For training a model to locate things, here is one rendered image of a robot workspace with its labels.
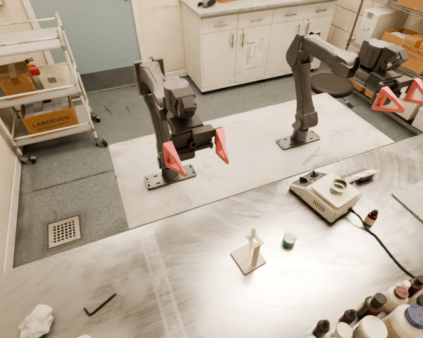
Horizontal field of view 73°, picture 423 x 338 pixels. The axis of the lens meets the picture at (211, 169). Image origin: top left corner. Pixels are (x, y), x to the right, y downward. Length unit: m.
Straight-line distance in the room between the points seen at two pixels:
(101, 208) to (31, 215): 0.50
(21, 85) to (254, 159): 1.98
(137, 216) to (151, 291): 0.27
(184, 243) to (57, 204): 1.66
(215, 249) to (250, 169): 0.39
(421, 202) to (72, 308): 1.19
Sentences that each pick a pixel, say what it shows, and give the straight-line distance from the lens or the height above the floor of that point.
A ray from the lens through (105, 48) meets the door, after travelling 3.54.
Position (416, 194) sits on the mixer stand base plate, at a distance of 1.29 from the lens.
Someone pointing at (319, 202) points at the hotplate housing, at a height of 0.96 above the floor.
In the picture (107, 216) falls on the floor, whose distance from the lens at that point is 2.25.
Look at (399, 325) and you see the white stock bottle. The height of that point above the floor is 0.99.
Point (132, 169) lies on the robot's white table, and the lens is 1.20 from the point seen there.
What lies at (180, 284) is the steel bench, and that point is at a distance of 0.89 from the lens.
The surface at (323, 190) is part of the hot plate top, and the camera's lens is 1.03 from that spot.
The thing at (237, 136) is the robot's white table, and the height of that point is 0.90.
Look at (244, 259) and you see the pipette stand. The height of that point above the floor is 0.91.
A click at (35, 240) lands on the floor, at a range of 2.34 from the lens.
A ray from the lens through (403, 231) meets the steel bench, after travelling 1.16.
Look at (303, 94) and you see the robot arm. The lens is 1.23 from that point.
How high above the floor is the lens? 1.71
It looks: 44 degrees down
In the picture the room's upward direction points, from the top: straight up
